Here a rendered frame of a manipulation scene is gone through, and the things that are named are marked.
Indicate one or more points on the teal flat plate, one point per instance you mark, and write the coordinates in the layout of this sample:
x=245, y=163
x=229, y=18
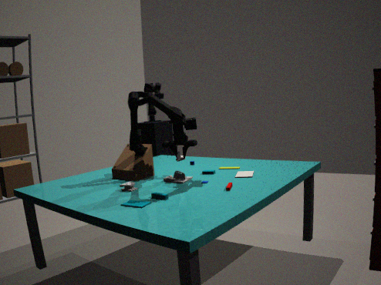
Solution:
x=135, y=203

